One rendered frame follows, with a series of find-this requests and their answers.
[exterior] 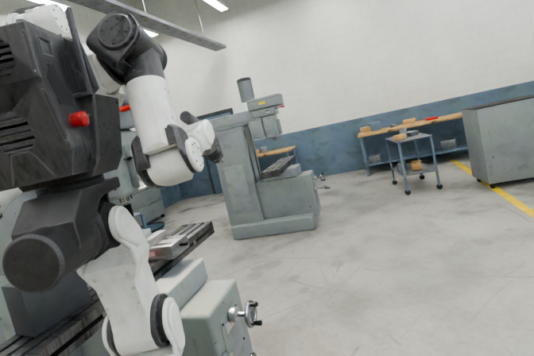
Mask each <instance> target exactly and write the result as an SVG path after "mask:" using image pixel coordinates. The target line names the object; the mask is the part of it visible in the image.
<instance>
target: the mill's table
mask: <svg viewBox="0 0 534 356"><path fill-rule="evenodd" d="M214 232H215V230H214V227H213V223H212V221H209V222H205V223H204V222H198V223H197V224H196V223H192V224H189V225H188V224H185V225H182V226H180V227H179V228H177V229H176V230H174V231H173V232H171V233H170V234H168V237H170V236H177V235H183V234H186V235H187V237H188V242H189V247H188V248H187V249H186V250H185V251H184V252H183V253H181V254H180V255H179V256H178V257H176V258H175V259H172V260H163V261H148V263H149V266H150V268H151V271H152V274H153V277H154V280H155V282H157V281H158V280H159V279H160V278H161V277H163V276H164V275H165V274H166V273H167V272H168V271H169V270H170V269H172V268H173V267H174V266H175V265H177V264H178V263H179V262H180V261H182V260H183V259H184V258H185V257H186V256H188V255H189V254H190V252H192V251H193V250H194V249H195V248H197V247H198V246H199V245H200V244H201V243H203V242H204V241H205V240H206V239H208V238H209V237H210V236H211V235H212V234H213V233H214ZM88 291H89V293H90V296H91V302H89V303H88V304H86V305H84V306H83V307H81V308H80V309H78V310H77V311H75V312H73V313H72V314H70V315H69V316H68V317H66V318H64V319H62V320H61V321H60V322H59V323H57V324H55V325H54V326H52V327H50V328H49V329H48V330H46V331H44V332H43V333H41V334H40V335H38V336H37V337H35V338H34V337H28V336H22V335H15V336H13V337H12V338H10V339H8V340H7V341H5V342H4V343H3V344H1V345H0V356H68V355H70V354H71V353H72V352H73V351H75V350H76V349H77V348H78V347H79V346H81V345H82V344H83V343H84V342H86V341H87V340H88V339H89V338H90V337H91V336H92V335H93V334H95V333H96V332H97V331H98V330H100V329H101V328H102V327H103V322H104V319H105V317H106V311H105V309H104V307H103V305H102V303H101V301H100V299H99V296H98V294H97V292H96V291H95V290H94V289H93V288H92V287H91V286H89V287H88Z"/></svg>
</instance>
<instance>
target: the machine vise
mask: <svg viewBox="0 0 534 356"><path fill-rule="evenodd" d="M180 242H188V237H187V235H186V234H183V235H177V236H170V237H167V238H165V239H163V240H162V241H160V242H158V243H157V244H156V245H155V246H153V247H151V248H149V259H148V261H163V260H172V259H175V258H176V257H178V256H179V255H180V254H181V253H183V252H184V251H185V250H186V249H187V248H188V247H189V242H188V245H187V246H180Z"/></svg>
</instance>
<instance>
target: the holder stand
mask: <svg viewBox="0 0 534 356"><path fill-rule="evenodd" d="M2 292H3V295H4V298H5V301H6V305H7V307H8V310H9V314H10V318H11V320H12V323H13V325H14V330H15V333H16V335H22V336H28V337H34V338H35V337H37V336H38V335H40V334H41V333H43V332H44V331H46V330H48V329H49V328H50V327H52V326H54V325H55V324H57V323H59V322H60V321H61V320H62V319H64V318H66V317H68V316H69V315H70V314H72V313H73V312H75V311H77V310H78V309H80V308H81V307H83V306H84V305H86V304H88V303H89V302H91V296H90V293H89V291H88V287H87V282H86V281H85V280H84V279H83V278H81V277H80V276H79V275H78V273H77V272H76V271H75V272H74V273H72V274H71V275H70V276H69V277H67V278H66V279H64V280H63V281H62V282H60V283H59V284H58V285H57V286H56V287H54V288H53V289H51V290H49V291H47V292H44V293H40V294H30V293H26V292H22V291H20V290H18V289H16V288H15V287H14V286H13V285H12V284H11V283H8V284H5V285H3V286H2Z"/></svg>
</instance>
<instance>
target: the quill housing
mask: <svg viewBox="0 0 534 356"><path fill-rule="evenodd" d="M121 137H122V158H121V160H120V163H119V166H118V169H117V170H114V171H110V172H105V173H103V175H104V178H105V179H108V178H111V177H116V176H117V177H118V178H119V182H120V187H119V188H116V189H114V190H113V191H111V192H109V197H110V200H112V199H121V198H124V197H127V196H128V195H132V194H134V193H137V192H140V191H143V190H145V189H146V188H147V186H145V185H144V186H141V187H139V188H134V186H133V182H132V179H131V176H130V171H129V168H128V164H127V161H126V160H125V161H124V158H126V156H125V153H124V149H123V146H124V145H129V144H131V143H132V140H133V139H134V138H135V136H134V132H133V131H132V130H121Z"/></svg>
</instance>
